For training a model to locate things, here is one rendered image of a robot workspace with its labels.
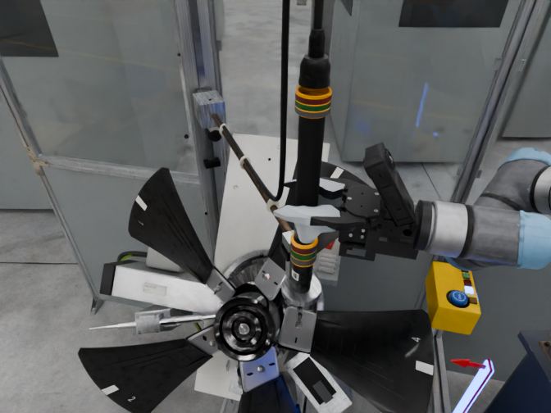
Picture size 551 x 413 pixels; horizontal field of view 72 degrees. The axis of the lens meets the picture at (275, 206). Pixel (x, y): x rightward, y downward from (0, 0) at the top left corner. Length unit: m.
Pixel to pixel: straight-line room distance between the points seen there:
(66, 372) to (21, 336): 0.39
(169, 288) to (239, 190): 0.30
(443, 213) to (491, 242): 0.07
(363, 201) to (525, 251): 0.21
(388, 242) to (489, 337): 1.45
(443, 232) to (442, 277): 0.57
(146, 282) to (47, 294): 1.78
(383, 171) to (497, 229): 0.17
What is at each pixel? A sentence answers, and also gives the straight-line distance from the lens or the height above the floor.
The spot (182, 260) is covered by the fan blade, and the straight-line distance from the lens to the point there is 0.84.
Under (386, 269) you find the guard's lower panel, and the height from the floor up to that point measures 0.67.
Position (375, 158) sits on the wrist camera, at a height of 1.59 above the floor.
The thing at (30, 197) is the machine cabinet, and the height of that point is 0.17.
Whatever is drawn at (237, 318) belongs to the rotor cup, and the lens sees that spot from 0.74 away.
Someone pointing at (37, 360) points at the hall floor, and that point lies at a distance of 2.45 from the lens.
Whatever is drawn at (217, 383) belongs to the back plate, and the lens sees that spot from 1.10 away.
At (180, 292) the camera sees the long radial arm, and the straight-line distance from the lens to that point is 0.95.
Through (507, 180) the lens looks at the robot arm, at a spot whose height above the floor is 1.50.
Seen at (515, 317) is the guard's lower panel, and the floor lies 0.52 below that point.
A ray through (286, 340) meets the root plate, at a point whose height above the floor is 1.19.
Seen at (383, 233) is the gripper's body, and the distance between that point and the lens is 0.57.
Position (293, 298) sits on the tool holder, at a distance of 0.67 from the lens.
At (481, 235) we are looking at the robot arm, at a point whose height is 1.50.
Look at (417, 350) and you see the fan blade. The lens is 0.82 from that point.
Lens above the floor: 1.83
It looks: 38 degrees down
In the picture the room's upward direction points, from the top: straight up
